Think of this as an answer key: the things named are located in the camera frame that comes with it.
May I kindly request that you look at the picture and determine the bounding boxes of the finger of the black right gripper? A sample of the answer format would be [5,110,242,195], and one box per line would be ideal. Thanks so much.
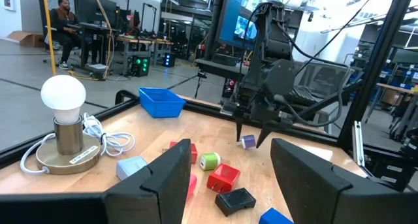
[234,115,245,142]
[255,122,277,149]

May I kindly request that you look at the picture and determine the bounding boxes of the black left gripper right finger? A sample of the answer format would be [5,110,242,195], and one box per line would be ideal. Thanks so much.
[270,137,418,224]

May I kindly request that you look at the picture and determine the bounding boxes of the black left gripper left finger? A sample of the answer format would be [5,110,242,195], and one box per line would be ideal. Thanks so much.
[0,138,192,224]

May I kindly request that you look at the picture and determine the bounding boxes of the purple power adapter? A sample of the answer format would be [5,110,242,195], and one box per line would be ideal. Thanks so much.
[236,134,257,150]

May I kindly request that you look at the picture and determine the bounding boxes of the light blue power adapter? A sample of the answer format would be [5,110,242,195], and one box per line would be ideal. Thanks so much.
[116,155,148,182]

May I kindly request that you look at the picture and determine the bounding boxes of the green power adapter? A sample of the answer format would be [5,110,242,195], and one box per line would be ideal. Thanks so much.
[199,152,221,171]

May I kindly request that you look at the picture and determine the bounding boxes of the red power adapter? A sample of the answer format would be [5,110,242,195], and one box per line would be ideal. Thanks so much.
[206,163,242,194]
[169,140,199,165]

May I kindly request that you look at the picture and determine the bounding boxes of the royal blue power adapter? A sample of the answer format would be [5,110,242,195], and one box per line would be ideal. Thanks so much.
[259,207,295,224]

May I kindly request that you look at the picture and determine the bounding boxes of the black power adapter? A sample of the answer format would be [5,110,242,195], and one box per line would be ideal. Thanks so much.
[214,187,257,217]

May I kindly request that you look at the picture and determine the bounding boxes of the grey mesh office chair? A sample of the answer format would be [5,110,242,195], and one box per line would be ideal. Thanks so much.
[289,59,356,112]

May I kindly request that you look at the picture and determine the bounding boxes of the black equipment box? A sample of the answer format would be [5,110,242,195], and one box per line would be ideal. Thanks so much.
[365,145,417,192]

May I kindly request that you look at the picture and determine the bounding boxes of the blue plastic basket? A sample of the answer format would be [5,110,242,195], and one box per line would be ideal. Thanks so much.
[138,87,187,119]

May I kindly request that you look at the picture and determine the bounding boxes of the computer tower blue lights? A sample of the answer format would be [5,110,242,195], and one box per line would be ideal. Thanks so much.
[163,52,176,68]

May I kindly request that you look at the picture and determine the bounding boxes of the large flat screen monitor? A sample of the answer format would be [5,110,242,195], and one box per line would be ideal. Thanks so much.
[217,0,284,51]

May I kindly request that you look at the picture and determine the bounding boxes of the brass desk lamp white bulb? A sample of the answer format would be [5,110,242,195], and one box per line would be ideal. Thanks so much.
[35,74,101,176]

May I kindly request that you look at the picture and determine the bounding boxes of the computer tower green lights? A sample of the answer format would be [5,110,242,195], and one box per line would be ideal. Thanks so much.
[130,55,151,77]

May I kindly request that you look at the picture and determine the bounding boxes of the person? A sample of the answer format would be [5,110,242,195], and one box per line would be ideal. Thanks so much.
[48,0,82,71]

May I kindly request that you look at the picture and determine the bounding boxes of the cardboard box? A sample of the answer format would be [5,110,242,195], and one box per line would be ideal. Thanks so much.
[6,30,46,48]

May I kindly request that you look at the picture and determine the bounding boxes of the silver aluminium bracket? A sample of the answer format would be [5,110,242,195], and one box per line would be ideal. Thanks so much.
[351,121,366,168]

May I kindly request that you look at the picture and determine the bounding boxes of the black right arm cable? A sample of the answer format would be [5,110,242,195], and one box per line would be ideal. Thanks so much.
[274,21,354,127]

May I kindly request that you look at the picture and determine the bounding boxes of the white lamp cable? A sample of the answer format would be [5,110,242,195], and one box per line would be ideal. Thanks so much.
[19,112,137,174]

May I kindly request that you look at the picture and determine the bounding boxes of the yellow hanging cable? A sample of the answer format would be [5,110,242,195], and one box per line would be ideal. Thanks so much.
[40,0,57,76]

